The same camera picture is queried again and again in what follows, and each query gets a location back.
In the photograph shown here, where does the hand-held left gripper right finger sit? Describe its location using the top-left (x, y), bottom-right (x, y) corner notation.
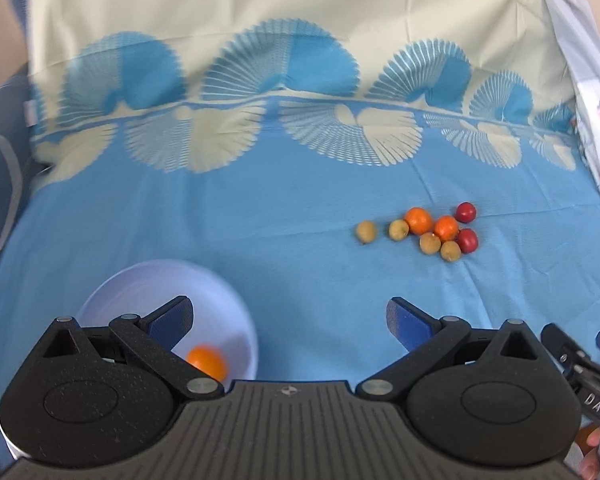
top-left (355, 297), bottom-right (556, 401)

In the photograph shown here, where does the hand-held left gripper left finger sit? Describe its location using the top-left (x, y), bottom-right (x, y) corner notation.
top-left (40, 296), bottom-right (226, 402)

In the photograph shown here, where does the light blue plate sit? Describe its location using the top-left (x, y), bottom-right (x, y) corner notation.
top-left (75, 259), bottom-right (259, 382)

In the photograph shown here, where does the tangerine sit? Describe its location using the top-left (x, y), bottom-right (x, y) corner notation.
top-left (186, 345), bottom-right (229, 382)
top-left (433, 215), bottom-right (460, 242)
top-left (404, 207), bottom-right (434, 236)

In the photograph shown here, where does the person's right hand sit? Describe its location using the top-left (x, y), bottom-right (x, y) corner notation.
top-left (577, 422), bottom-right (600, 480)

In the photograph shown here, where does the blue fan-print bedsheet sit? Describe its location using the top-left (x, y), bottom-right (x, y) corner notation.
top-left (0, 0), bottom-right (600, 466)

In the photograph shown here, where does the pale floral cloth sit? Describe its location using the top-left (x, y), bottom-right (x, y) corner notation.
top-left (534, 0), bottom-right (600, 251)

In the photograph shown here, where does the blue denim sofa armrest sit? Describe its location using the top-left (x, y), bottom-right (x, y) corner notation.
top-left (0, 0), bottom-right (48, 281)

